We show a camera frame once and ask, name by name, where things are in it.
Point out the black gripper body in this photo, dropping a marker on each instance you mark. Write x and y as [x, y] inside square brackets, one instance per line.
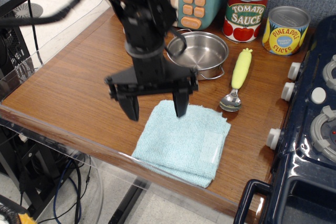
[151, 73]

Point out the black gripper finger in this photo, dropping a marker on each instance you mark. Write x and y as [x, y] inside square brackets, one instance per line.
[180, 99]
[130, 106]

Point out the light blue cloth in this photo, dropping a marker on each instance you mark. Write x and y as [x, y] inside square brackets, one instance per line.
[188, 148]

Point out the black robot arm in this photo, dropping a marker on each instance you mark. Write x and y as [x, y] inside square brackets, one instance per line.
[146, 23]

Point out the silver metal pot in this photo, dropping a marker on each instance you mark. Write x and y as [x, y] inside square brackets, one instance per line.
[199, 50]

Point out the black table leg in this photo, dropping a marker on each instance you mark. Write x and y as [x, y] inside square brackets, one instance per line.
[128, 201]

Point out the white stove knob bottom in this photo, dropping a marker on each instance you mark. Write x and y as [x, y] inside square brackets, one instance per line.
[273, 138]

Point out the white stove knob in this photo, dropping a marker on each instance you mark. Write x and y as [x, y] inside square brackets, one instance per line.
[273, 138]
[287, 91]
[294, 70]

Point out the white stove knob middle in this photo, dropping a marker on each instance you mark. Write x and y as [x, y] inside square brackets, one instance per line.
[287, 91]

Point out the white stove knob top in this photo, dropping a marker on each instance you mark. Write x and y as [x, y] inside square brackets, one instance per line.
[294, 70]

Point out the tomato sauce can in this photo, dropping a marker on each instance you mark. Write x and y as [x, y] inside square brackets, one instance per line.
[243, 19]

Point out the black computer tower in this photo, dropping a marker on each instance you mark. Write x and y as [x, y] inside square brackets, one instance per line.
[14, 54]

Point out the pineapple slices can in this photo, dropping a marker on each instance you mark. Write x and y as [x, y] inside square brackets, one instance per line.
[285, 31]

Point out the dark blue toy stove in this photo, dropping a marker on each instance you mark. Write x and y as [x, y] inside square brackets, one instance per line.
[302, 188]

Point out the spoon with yellow-green handle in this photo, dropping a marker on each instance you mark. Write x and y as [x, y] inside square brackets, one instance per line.
[232, 102]

